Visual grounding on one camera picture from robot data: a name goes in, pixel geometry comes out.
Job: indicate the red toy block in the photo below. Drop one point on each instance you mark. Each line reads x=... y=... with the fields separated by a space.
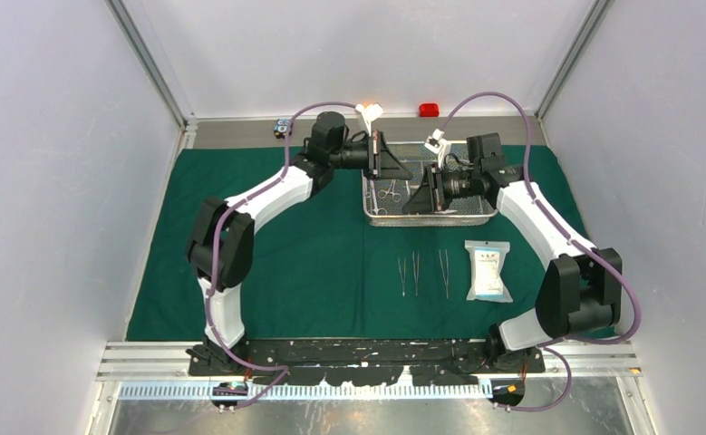
x=429 y=110

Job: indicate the steel surgical forceps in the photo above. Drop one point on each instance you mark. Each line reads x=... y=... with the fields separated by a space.
x=403 y=269

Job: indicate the blue owl toy block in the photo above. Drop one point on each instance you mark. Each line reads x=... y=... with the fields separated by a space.
x=282 y=128

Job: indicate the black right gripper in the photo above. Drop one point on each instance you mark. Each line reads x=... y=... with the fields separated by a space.
x=429 y=198

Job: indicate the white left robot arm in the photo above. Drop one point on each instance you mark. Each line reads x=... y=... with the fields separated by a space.
x=221 y=245

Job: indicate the steel needle holder clamp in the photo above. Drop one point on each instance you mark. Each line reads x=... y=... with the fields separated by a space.
x=392 y=191

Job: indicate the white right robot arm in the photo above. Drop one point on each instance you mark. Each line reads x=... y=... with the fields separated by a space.
x=581 y=290

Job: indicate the white sterile packet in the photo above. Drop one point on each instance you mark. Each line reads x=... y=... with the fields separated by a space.
x=487 y=259

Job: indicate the metal mesh instrument tray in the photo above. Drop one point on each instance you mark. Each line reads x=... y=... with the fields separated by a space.
x=462 y=212

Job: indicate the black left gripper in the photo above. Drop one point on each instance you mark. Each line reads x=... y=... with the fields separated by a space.
x=385 y=164

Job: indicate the green surgical drape cloth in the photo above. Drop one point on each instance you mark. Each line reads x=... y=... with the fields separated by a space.
x=320 y=269

